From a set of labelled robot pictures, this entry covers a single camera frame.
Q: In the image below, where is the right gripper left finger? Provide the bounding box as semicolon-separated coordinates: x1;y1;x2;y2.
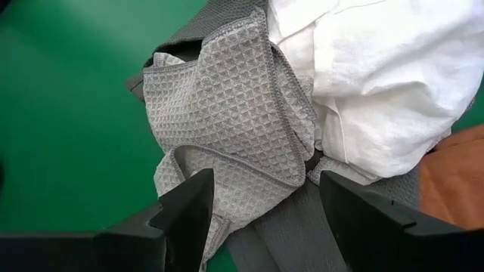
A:
0;168;216;272

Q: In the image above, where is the dark grey waffle towel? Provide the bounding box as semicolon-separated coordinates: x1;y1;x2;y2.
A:
126;0;421;272

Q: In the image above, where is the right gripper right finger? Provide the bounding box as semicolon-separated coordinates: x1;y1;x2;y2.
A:
319;170;484;272

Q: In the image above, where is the orange towel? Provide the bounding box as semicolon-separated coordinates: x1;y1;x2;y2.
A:
417;123;484;232

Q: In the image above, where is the light grey waffle towel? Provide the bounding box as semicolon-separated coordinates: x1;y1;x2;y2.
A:
141;6;319;272

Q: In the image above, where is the plain white towel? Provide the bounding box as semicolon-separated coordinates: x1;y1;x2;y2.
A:
265;0;484;187

